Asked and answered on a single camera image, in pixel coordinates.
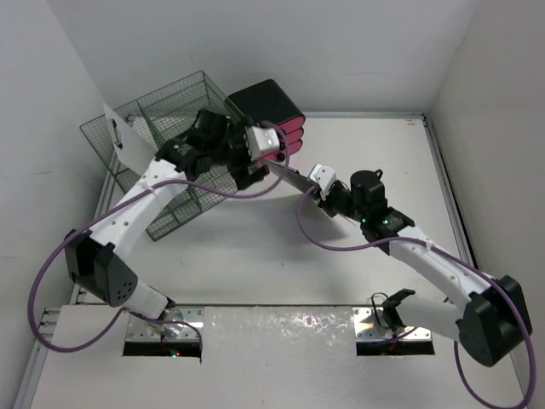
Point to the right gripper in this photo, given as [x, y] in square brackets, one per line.
[324, 204]

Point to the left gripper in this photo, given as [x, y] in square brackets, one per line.
[238, 173]

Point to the black clipboard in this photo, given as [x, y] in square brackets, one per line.
[294, 179]

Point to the pink top drawer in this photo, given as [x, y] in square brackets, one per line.
[292, 124]

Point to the pink drawer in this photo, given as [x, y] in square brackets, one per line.
[294, 138]
[280, 156]
[292, 124]

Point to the white clipboard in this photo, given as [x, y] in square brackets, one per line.
[132, 149]

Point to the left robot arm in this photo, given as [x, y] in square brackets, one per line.
[97, 258]

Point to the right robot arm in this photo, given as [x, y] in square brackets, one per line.
[488, 316]

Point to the black drawer cabinet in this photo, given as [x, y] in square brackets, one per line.
[264, 101]

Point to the pink bottom drawer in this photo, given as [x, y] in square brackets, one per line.
[280, 156]

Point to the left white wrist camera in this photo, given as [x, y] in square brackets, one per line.
[261, 141]

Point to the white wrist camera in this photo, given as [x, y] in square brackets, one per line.
[261, 141]
[324, 176]

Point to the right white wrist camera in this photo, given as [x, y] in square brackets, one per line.
[324, 176]

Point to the green wire mesh organizer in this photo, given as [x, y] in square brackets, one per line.
[158, 117]

